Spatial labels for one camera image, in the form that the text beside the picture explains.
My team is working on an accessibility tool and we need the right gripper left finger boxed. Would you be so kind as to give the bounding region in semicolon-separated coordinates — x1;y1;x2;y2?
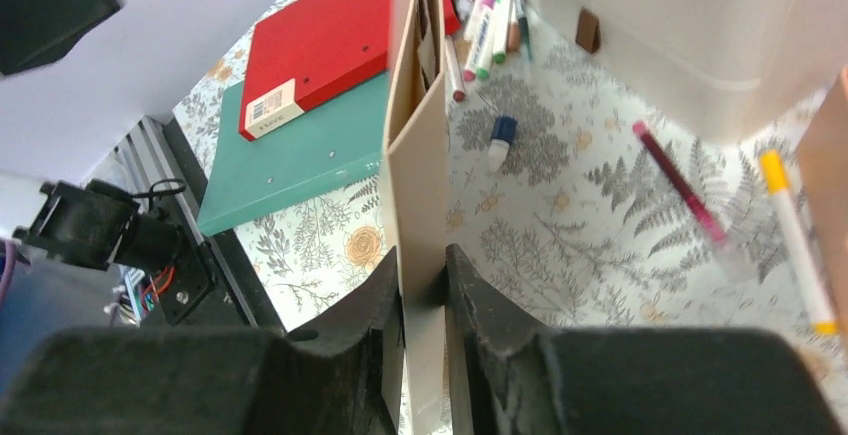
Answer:
1;252;403;434

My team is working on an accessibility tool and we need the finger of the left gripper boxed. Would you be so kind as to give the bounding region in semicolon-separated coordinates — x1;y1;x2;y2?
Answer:
1;0;123;77

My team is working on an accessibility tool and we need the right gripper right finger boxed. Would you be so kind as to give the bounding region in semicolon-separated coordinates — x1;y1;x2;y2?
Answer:
445;244;841;434

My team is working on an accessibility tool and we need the beige folder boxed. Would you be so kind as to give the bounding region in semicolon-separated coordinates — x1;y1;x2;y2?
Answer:
381;0;447;434

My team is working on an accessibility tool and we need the red folder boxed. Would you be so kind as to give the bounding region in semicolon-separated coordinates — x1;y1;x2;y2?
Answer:
237;0;457;145

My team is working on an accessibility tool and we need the teal folder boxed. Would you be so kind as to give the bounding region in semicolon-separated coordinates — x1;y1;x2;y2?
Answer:
196;73;389;236

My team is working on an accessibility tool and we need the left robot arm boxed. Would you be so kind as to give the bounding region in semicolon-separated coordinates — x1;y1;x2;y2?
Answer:
1;0;187;272

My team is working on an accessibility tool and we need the dark red pen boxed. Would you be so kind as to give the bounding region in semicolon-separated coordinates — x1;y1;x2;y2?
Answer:
632;121;728;247

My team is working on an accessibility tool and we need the yellow capped white marker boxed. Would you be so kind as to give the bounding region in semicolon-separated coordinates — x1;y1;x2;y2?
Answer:
759;150;840;335

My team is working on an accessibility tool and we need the pink capped marker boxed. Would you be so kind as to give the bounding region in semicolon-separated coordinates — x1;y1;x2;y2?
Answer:
462;0;495;82

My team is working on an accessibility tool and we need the orange plastic file rack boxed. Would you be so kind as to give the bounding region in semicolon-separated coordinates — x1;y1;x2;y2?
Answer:
796;69;847;337

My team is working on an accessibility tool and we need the white three-drawer organizer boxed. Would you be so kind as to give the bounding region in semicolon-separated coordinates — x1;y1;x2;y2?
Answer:
529;0;847;143

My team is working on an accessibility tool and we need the green capped marker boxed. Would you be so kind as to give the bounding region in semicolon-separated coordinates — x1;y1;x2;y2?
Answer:
492;0;513;64

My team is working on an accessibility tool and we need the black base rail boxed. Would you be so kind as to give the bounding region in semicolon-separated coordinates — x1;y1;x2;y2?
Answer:
116;116;286;334

